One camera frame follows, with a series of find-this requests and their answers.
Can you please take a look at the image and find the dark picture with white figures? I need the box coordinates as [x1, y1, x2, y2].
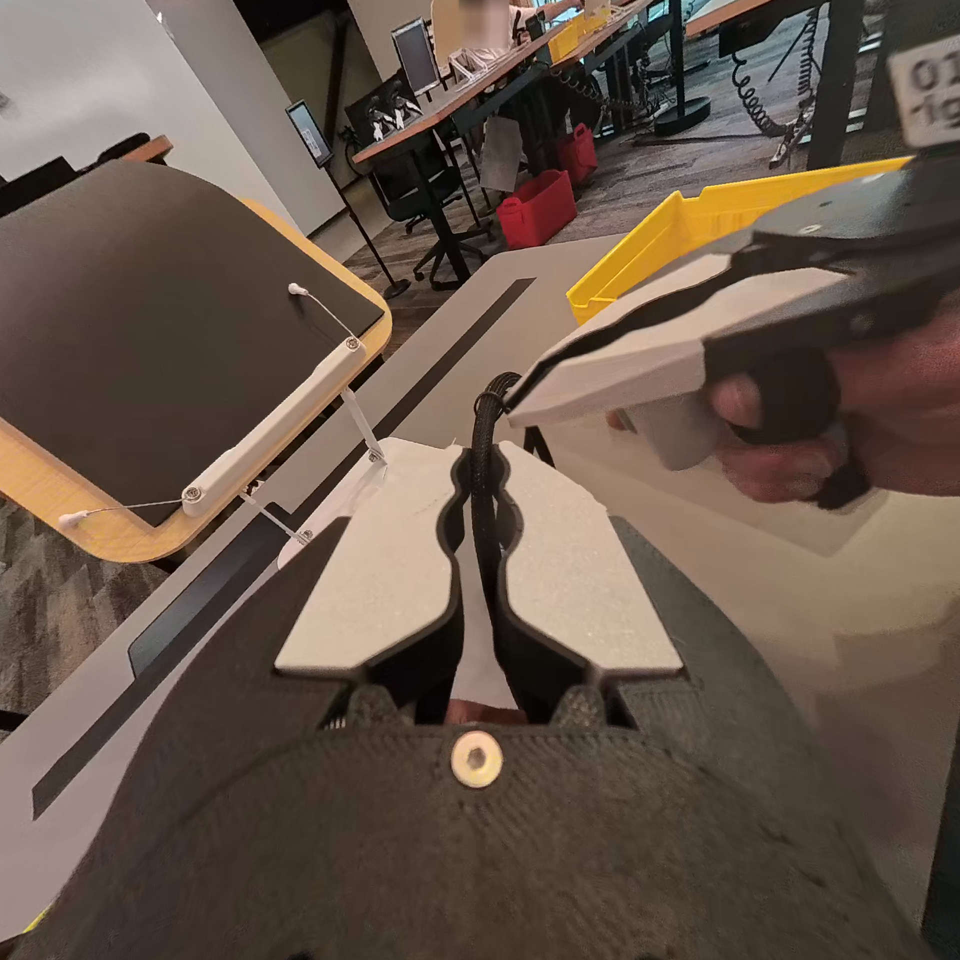
[345, 75, 423, 145]

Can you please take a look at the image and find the black switch cable with plug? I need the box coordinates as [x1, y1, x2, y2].
[472, 371, 526, 601]

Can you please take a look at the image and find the person's right hand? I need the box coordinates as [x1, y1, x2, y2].
[606, 318, 960, 505]

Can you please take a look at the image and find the wooden board with dark panel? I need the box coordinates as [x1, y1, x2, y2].
[0, 159, 393, 564]

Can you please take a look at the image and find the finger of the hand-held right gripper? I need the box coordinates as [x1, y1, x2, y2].
[502, 266, 850, 432]
[538, 231, 756, 370]

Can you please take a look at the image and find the yellow plastic bin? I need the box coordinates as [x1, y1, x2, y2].
[547, 11, 610, 65]
[566, 157, 918, 325]

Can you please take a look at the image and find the grey hanging sheet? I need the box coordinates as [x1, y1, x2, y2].
[480, 118, 528, 193]

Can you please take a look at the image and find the long wooden desk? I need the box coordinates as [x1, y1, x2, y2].
[351, 0, 661, 166]

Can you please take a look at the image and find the small grey monitor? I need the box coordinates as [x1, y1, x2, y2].
[391, 18, 442, 97]

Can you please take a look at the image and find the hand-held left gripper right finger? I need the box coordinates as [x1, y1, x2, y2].
[491, 439, 687, 725]

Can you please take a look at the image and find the black coiled cable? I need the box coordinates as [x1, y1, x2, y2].
[731, 3, 822, 136]

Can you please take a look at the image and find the red storage bin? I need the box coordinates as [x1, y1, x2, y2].
[555, 123, 599, 189]

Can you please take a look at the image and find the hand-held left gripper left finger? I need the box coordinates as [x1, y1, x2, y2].
[272, 444, 468, 725]

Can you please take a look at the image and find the black office chair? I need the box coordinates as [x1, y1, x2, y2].
[371, 138, 498, 292]

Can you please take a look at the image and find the black monitor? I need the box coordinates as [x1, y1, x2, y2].
[0, 133, 155, 219]

